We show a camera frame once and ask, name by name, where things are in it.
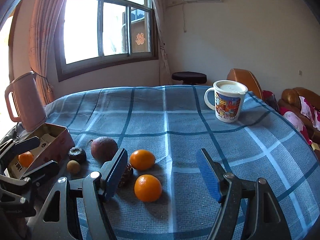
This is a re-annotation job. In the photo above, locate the orange tangerine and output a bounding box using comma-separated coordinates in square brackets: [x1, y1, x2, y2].
[130, 150, 156, 171]
[18, 151, 34, 168]
[134, 174, 162, 203]

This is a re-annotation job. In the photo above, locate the small brown longan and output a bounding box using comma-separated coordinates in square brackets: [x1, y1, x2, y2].
[66, 160, 81, 175]

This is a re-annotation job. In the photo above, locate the purple passion fruit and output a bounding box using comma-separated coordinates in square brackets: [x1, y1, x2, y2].
[87, 137, 118, 164]

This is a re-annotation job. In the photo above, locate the orange tangerine front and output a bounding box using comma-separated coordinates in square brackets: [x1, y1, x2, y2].
[134, 174, 162, 203]

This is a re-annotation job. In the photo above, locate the red gold metal tin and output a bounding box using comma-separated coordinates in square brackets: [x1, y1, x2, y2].
[4, 123, 75, 179]

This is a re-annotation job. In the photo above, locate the pink electric kettle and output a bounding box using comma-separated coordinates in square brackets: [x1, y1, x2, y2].
[4, 71, 47, 132]

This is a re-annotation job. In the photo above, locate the blue plaid tablecloth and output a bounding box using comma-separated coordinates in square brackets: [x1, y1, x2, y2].
[45, 85, 319, 239]

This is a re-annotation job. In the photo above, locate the pink floral cushion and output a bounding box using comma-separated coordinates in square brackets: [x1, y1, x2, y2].
[279, 96, 319, 145]

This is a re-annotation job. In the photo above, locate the brown leather sofa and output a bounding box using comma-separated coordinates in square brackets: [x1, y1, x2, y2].
[278, 87, 320, 145]

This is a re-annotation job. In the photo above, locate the white cartoon mug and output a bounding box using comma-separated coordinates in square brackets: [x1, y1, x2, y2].
[204, 80, 248, 123]

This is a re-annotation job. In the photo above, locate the pink left curtain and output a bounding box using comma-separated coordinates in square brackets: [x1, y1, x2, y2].
[29, 0, 64, 105]

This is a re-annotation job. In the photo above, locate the pink curtain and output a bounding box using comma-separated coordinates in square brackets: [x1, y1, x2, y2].
[29, 0, 64, 105]
[152, 0, 172, 85]

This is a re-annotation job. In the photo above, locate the black round stool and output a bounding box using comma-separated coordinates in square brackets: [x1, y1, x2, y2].
[171, 72, 207, 85]

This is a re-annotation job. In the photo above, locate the pink right curtain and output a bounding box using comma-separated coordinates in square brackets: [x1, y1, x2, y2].
[152, 0, 172, 85]

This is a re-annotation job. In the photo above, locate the window with brown frame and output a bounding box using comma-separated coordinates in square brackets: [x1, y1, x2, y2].
[54, 0, 158, 81]

